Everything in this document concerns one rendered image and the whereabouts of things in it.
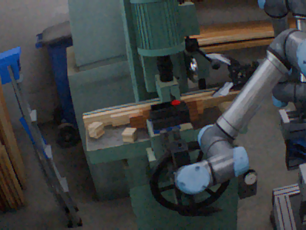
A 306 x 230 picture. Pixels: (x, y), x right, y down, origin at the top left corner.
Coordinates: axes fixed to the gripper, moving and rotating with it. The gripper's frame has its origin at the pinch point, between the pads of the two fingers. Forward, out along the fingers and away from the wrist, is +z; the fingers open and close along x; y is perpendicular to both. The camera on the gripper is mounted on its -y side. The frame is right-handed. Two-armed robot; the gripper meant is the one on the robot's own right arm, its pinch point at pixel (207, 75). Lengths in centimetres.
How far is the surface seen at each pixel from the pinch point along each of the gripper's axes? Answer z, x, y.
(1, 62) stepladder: 93, -8, -71
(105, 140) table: 38.2, 19.3, -6.6
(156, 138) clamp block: 21.5, 15.2, 8.9
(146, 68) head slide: 18.2, 1.1, -24.8
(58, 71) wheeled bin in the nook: 72, 34, -183
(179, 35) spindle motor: 6.2, -13.6, -9.4
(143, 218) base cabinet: 31, 56, -3
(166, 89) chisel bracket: 13.7, 6.6, -11.6
